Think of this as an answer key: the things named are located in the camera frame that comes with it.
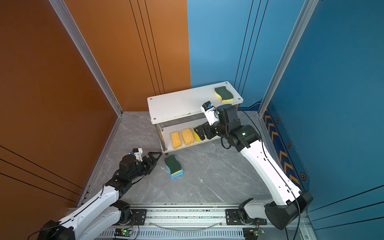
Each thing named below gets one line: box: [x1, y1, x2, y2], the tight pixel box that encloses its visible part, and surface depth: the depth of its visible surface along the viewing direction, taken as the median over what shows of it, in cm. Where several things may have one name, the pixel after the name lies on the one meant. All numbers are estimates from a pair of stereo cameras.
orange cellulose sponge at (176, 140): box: [170, 131, 182, 150], surface depth 95 cm
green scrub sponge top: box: [214, 86, 234, 103], surface depth 81 cm
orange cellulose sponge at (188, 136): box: [181, 128, 195, 146], surface depth 96 cm
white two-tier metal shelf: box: [147, 81, 244, 156], surface depth 83 cm
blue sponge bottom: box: [164, 162, 184, 180], surface depth 87 cm
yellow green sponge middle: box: [164, 155, 182, 176], surface depth 89 cm
